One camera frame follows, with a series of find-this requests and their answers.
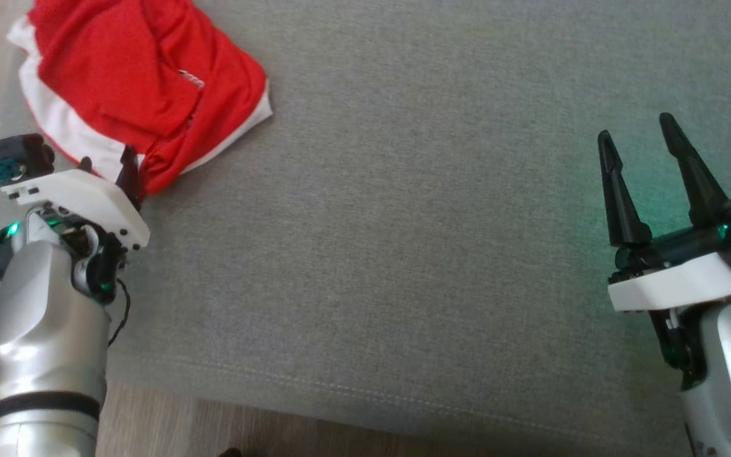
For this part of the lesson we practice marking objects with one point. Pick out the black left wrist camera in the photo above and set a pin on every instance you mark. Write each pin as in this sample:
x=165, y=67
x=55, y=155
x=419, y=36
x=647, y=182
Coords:
x=19, y=151

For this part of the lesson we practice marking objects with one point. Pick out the grey fabric sofa seat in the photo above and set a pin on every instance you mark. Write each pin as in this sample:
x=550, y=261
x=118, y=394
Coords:
x=403, y=222

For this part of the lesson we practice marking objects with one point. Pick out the red white mesh shorts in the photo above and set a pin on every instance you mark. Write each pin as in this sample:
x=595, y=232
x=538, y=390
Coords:
x=118, y=70

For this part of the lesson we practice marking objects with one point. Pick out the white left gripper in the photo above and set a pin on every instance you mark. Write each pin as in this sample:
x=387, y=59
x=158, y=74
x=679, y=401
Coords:
x=86, y=197

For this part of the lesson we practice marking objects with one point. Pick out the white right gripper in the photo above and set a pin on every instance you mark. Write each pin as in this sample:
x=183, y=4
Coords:
x=670, y=282

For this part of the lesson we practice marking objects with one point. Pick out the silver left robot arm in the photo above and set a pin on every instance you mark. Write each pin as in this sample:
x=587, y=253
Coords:
x=42, y=330

